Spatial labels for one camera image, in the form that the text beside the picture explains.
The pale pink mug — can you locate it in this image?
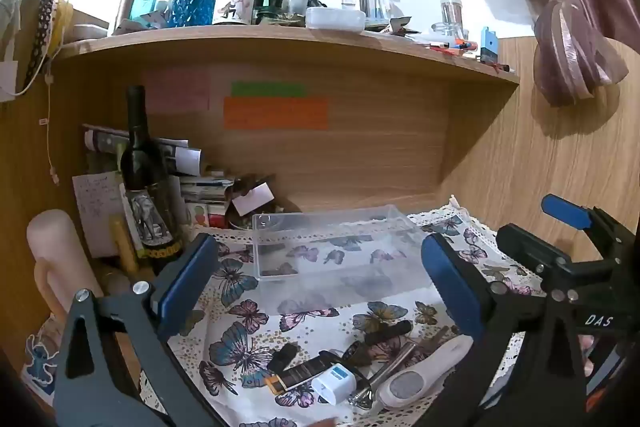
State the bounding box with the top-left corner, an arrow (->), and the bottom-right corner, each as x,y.
26,209 -> 106,323

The white tag card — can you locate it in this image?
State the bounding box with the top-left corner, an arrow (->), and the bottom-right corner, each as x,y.
231,184 -> 275,217

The white hanging cord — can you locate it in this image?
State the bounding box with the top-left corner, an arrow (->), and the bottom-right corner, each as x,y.
45,62 -> 60,184

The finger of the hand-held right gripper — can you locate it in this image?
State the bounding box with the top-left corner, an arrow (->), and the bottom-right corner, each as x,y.
496,223 -> 583,281
541,194 -> 622,236

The small blue box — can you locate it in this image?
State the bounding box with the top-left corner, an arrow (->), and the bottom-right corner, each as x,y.
480,27 -> 498,62

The orange sticky note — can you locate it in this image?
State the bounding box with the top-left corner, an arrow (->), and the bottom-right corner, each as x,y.
222,97 -> 329,130

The pink striped curtain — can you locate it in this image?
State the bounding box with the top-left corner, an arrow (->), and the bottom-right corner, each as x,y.
442,0 -> 640,108

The glass jar with lid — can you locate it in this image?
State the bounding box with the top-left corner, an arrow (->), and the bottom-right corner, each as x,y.
432,0 -> 468,40

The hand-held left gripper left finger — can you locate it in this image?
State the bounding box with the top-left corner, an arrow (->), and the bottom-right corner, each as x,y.
52,233 -> 221,427

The white charger plug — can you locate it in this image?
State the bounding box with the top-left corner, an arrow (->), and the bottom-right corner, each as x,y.
311,363 -> 357,405

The dark wine bottle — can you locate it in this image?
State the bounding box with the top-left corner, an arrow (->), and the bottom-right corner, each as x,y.
120,85 -> 185,275

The butterfly print tablecloth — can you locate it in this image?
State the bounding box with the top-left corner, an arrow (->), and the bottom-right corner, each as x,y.
140,194 -> 551,427

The person's right hand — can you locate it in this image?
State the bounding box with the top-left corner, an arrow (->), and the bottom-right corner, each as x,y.
579,334 -> 597,378

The metal nail clipper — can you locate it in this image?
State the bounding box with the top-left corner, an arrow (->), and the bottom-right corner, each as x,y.
349,382 -> 377,411

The black round fob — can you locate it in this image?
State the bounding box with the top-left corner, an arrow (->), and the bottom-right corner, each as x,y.
342,341 -> 373,366

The rolled magazine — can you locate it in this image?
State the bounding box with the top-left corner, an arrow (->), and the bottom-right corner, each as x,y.
82,123 -> 203,175

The green sticky note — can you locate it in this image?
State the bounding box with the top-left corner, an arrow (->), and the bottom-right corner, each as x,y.
231,81 -> 307,98

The clear plastic container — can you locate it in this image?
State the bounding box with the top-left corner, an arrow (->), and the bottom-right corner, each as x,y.
251,204 -> 441,313

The black tube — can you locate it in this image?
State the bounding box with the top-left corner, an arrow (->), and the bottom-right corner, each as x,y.
364,321 -> 413,348

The clear lidded plastic box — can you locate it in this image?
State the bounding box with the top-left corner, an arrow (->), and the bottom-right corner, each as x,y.
305,6 -> 366,32

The brown cardboard tube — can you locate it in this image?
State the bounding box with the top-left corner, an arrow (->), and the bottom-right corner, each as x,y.
116,0 -> 136,30

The wooden shelf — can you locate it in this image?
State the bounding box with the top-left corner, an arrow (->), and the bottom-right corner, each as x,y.
50,24 -> 521,208

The stack of booklets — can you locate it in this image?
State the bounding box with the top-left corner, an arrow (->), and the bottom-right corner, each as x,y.
177,167 -> 236,228

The small black box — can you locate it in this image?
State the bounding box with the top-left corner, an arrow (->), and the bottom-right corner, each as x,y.
267,343 -> 301,370

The white handwritten note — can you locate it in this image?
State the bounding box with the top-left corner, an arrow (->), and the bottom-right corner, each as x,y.
72,172 -> 131,258

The yellow candle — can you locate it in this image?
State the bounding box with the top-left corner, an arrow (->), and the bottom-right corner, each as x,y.
110,214 -> 138,273

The pink sticky note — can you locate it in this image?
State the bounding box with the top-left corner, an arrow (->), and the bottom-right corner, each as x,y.
142,72 -> 211,112

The black lace band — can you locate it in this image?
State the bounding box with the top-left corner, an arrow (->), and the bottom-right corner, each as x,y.
22,0 -> 53,82

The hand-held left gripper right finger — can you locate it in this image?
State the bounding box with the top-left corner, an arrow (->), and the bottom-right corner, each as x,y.
421,233 -> 588,427

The small white bowl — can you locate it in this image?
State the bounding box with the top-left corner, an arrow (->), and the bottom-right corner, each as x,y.
74,24 -> 109,40

